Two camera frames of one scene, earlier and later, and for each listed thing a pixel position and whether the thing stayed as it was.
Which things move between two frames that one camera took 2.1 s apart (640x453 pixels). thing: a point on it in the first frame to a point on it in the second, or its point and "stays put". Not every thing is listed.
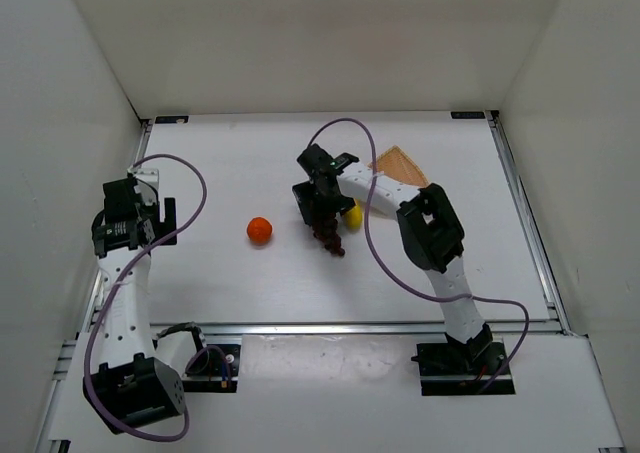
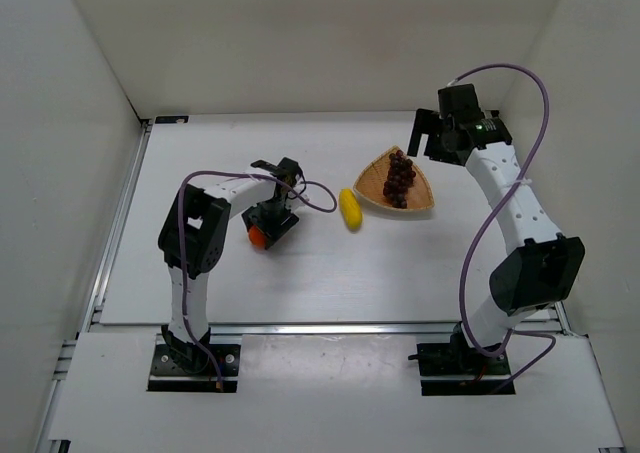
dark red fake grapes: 326,230 to 399,179
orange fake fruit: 259,230 stays put
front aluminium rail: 532,328 stays put
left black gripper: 167,221 to 275,221
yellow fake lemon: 354,218 stays put
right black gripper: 310,205 to 432,136
